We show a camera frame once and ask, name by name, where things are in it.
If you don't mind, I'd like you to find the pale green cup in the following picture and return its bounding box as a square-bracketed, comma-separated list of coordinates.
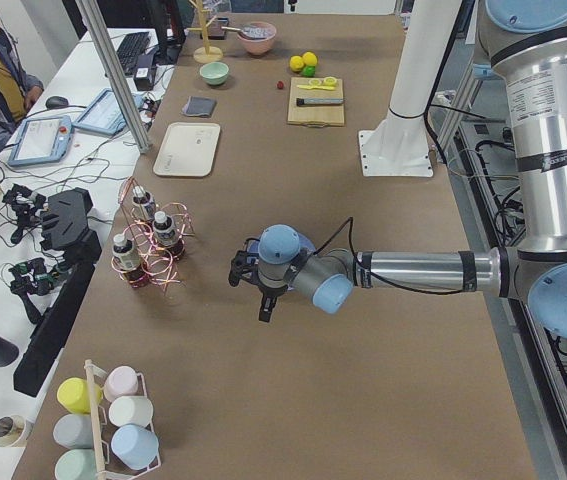
[54, 449, 97, 480]

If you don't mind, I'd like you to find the green lime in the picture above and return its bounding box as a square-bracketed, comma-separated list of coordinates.
[301, 65, 316, 78]

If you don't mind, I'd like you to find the yellow cup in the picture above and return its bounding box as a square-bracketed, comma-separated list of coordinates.
[56, 377, 91, 414]

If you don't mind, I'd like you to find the white cup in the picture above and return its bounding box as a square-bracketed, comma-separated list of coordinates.
[108, 396, 154, 428]

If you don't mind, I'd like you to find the cream rabbit tray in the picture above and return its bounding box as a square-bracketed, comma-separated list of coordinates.
[153, 122, 221, 178]

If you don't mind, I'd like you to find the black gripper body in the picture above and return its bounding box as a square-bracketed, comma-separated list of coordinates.
[259, 285, 286, 306]

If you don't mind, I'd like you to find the bamboo cutting board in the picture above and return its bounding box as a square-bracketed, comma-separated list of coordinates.
[287, 76, 345, 127]

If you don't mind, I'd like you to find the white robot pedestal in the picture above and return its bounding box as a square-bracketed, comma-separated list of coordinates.
[359, 0, 461, 177]

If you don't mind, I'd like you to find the blue plate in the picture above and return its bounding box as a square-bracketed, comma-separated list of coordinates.
[247, 224, 314, 291]

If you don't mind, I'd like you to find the grey cup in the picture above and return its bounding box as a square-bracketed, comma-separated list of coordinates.
[53, 414, 93, 449]

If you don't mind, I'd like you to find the mint green bowl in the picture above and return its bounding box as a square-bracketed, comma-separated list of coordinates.
[199, 61, 230, 86]

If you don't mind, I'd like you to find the dark drink bottle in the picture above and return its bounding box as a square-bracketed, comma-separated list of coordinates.
[132, 185, 156, 222]
[152, 210, 185, 259]
[112, 233, 149, 288]

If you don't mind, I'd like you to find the pink cup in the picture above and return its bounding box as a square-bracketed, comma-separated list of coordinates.
[103, 365, 139, 402]

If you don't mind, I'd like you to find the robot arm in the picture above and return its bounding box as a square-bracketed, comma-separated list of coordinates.
[230, 1, 567, 338]

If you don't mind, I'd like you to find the copper wire bottle rack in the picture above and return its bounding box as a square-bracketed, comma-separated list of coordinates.
[110, 177, 195, 290]

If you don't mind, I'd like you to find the light blue cup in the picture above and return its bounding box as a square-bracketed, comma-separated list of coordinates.
[111, 424, 159, 470]

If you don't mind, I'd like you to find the pink ice bowl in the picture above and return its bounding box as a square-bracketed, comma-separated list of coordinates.
[238, 21, 277, 56]

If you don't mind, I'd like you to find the steel muddler black tip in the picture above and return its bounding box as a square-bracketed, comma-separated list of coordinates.
[295, 98, 344, 107]

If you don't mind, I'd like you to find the black keyboard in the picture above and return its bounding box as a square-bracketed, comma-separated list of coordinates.
[116, 32, 150, 77]

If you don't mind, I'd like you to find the paper tape roll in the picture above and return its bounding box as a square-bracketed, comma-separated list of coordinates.
[0, 415, 33, 448]

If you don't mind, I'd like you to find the black computer mouse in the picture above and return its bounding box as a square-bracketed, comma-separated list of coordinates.
[45, 95, 69, 110]

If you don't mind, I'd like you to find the metal ice scoop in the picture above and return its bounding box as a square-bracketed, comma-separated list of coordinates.
[221, 25, 270, 40]

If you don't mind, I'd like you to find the teach pendant tablet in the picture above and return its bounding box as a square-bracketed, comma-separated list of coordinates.
[7, 115, 73, 167]
[73, 88, 127, 136]

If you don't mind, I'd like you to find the aluminium frame post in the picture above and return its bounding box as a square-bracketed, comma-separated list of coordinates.
[77, 0, 151, 154]

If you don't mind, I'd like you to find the yellow plastic knife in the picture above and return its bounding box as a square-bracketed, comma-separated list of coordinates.
[296, 83, 336, 91]

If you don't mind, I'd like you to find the wooden cup tree stand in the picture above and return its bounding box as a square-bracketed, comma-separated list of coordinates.
[189, 0, 223, 64]

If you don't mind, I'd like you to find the yellow lemon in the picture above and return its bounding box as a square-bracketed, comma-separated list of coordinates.
[288, 55, 305, 72]
[301, 51, 318, 67]

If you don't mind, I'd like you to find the grey folded cloth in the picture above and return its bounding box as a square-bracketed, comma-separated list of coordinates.
[182, 96, 217, 118]

